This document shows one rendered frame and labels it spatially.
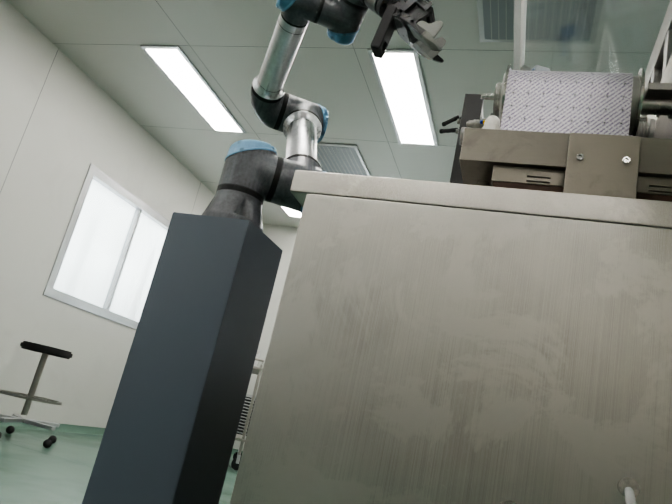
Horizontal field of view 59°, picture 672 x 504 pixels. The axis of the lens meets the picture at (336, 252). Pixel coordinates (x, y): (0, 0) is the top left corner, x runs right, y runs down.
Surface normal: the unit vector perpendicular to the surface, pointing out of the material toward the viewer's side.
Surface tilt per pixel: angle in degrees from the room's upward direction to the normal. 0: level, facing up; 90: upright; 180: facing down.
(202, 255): 90
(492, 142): 90
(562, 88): 90
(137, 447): 90
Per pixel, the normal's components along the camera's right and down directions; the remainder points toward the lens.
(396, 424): -0.26, -0.33
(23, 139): 0.94, 0.12
